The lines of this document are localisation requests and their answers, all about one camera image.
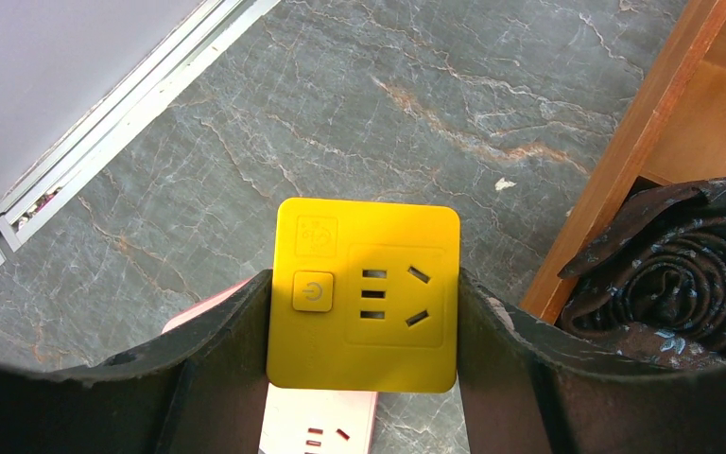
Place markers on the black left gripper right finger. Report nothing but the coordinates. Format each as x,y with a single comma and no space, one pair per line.
528,387

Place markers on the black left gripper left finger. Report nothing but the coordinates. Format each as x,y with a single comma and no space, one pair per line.
198,388

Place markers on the yellow cube socket adapter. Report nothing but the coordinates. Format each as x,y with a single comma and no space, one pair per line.
364,297

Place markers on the pink triangular power strip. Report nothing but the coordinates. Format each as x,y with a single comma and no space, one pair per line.
317,421

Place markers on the rolled dark floral tie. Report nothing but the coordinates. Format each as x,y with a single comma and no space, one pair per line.
652,284

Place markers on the wooden compartment tray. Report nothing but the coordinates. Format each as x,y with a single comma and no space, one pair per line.
673,132

